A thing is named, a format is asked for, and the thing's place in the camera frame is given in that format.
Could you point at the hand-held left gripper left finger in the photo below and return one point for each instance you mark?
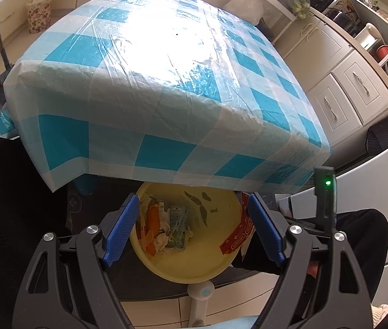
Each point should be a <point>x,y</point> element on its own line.
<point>122,229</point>

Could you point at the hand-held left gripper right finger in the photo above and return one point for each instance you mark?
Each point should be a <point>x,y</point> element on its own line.
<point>265,229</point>

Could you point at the red patterned wrapper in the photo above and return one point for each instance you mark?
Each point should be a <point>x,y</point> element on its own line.
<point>236,239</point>

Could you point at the food scraps and wrappers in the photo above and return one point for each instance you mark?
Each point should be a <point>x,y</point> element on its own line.
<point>177,219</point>

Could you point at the yellow plastic basin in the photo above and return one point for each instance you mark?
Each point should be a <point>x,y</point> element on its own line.
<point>214,257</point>

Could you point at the person's right leg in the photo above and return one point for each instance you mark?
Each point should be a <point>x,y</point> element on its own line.
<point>361,246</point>

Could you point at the person's leg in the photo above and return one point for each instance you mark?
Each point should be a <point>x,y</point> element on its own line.
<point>16,195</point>
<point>361,246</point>

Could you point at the blue table leg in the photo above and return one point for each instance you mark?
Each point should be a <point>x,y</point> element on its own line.
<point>87,184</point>

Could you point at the person's left leg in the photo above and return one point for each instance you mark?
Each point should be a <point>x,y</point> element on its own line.
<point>16,195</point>

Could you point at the white drawer cabinet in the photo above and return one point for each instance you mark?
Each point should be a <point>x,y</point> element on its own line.
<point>344,89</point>

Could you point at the blue checkered plastic tablecloth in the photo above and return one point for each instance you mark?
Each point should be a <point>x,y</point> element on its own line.
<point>166,92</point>

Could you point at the red pot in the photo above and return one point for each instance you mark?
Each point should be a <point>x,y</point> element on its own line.
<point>384,52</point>

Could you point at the white electric kettle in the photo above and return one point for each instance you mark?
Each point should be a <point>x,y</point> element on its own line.
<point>372,36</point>

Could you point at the black countertop appliance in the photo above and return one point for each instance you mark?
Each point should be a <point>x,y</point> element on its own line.
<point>342,20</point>

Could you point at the white utility cart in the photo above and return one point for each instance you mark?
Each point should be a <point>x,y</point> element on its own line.
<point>283,7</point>

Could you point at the white plastic bag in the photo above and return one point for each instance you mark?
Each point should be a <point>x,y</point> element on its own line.
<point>243,7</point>

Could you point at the floral waste bin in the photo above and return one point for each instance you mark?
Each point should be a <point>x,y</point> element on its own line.
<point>39,13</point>

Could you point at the white plastic post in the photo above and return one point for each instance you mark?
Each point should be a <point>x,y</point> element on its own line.
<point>200,296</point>

